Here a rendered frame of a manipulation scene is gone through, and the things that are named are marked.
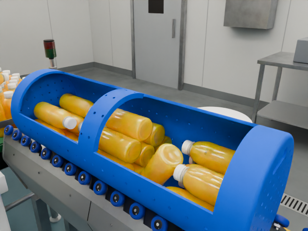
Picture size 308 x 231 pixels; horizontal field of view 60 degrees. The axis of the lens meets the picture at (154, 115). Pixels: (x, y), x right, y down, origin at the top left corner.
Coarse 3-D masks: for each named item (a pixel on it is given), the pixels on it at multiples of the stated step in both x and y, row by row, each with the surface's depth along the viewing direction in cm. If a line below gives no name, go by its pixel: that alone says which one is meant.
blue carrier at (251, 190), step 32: (32, 96) 100; (96, 96) 106; (128, 96) 73; (32, 128) 88; (96, 128) 68; (192, 128) 80; (224, 128) 71; (256, 128) 54; (96, 160) 68; (256, 160) 47; (288, 160) 59; (128, 192) 65; (160, 192) 56; (224, 192) 47; (256, 192) 44; (192, 224) 53; (224, 224) 47; (256, 224) 49
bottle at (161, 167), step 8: (168, 144) 65; (160, 152) 63; (168, 152) 64; (176, 152) 65; (152, 160) 65; (160, 160) 62; (168, 160) 62; (176, 160) 63; (144, 168) 69; (152, 168) 65; (160, 168) 63; (168, 168) 62; (144, 176) 69; (152, 176) 66; (160, 176) 65; (168, 176) 65; (160, 184) 68
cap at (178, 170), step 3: (177, 165) 62; (180, 165) 62; (183, 165) 62; (177, 168) 62; (180, 168) 61; (183, 168) 61; (174, 171) 62; (177, 171) 61; (180, 171) 61; (174, 174) 62; (177, 174) 61; (180, 174) 61; (174, 177) 62; (177, 177) 61; (177, 180) 62
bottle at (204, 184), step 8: (184, 168) 62; (192, 168) 60; (200, 168) 59; (184, 176) 59; (192, 176) 58; (200, 176) 57; (208, 176) 56; (216, 176) 56; (184, 184) 59; (192, 184) 57; (200, 184) 56; (208, 184) 55; (216, 184) 55; (192, 192) 58; (200, 192) 56; (208, 192) 55; (216, 192) 54; (208, 200) 55
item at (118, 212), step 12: (12, 132) 115; (12, 144) 112; (36, 156) 101; (48, 168) 96; (60, 168) 92; (72, 180) 88; (84, 192) 83; (96, 204) 80; (108, 204) 77; (120, 216) 74; (144, 216) 71; (132, 228) 71; (144, 228) 69
